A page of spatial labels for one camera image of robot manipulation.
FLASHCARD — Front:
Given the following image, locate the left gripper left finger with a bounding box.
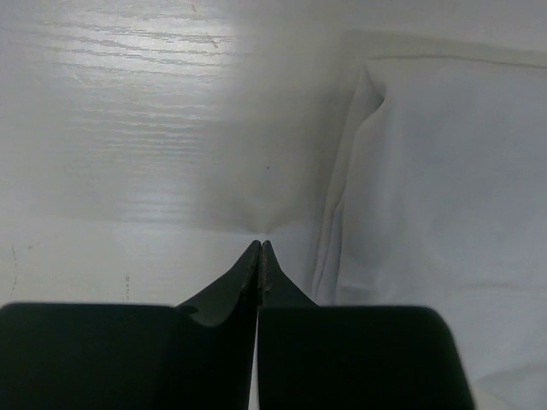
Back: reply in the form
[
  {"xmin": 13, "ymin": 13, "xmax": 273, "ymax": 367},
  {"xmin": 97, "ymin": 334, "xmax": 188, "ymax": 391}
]
[{"xmin": 1, "ymin": 241, "xmax": 261, "ymax": 409}]

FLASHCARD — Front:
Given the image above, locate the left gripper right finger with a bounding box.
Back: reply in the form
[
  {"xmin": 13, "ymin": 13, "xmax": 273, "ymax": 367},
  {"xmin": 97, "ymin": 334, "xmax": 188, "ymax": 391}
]
[{"xmin": 257, "ymin": 242, "xmax": 475, "ymax": 409}]

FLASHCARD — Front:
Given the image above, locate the white skirt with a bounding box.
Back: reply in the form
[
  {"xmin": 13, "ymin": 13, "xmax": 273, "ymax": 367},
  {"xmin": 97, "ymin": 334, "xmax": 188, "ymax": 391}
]
[{"xmin": 59, "ymin": 0, "xmax": 547, "ymax": 410}]

